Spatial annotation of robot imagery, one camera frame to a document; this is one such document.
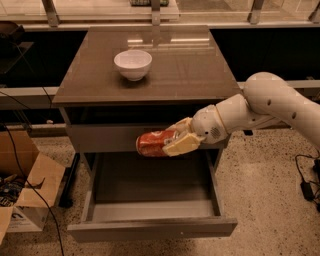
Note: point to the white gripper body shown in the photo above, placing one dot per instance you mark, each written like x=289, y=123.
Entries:
x=207, y=124

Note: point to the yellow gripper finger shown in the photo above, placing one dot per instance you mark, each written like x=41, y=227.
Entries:
x=184, y=143
x=181, y=126

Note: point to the red coke can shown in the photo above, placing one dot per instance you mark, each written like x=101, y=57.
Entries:
x=151, y=144

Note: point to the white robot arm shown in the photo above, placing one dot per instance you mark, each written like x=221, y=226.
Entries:
x=265, y=100

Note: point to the open grey middle drawer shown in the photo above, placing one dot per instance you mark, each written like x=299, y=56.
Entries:
x=131, y=197

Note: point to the grey drawer cabinet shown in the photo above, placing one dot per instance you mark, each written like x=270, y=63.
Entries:
x=188, y=72

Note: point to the closed grey top drawer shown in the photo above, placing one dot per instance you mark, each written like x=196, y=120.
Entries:
x=100, y=138

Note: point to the white ceramic bowl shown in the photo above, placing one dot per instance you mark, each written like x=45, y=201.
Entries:
x=133, y=64

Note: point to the open cardboard box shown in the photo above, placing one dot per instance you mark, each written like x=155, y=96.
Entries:
x=29, y=186

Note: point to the dark chair at left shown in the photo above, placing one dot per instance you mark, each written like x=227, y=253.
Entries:
x=12, y=46

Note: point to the black power adapter with cable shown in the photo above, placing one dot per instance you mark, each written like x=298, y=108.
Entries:
x=308, y=168

